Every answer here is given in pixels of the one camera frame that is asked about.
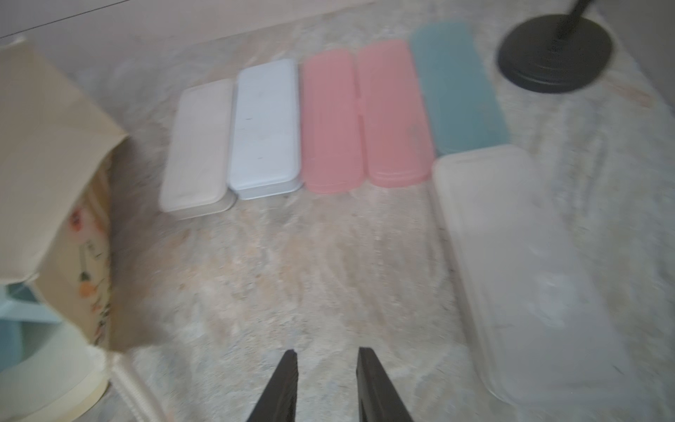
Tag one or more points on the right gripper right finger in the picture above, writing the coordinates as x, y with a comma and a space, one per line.
377, 396

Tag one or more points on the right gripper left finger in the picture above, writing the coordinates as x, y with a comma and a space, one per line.
278, 401

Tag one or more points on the pale mint pencil case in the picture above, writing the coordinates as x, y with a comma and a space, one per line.
265, 158

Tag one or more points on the pink translucent pencil case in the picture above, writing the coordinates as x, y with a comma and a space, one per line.
398, 141

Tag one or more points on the white glossy tin pencil case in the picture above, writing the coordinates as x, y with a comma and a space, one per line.
196, 177

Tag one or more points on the teal translucent pencil case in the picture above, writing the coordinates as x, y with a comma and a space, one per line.
460, 101

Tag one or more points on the floral canvas tote bag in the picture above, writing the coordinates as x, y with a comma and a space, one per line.
56, 153

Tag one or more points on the grey teal pencil case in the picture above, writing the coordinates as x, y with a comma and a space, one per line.
20, 307

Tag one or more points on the glitter microphone on stand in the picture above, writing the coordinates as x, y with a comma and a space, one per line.
556, 53

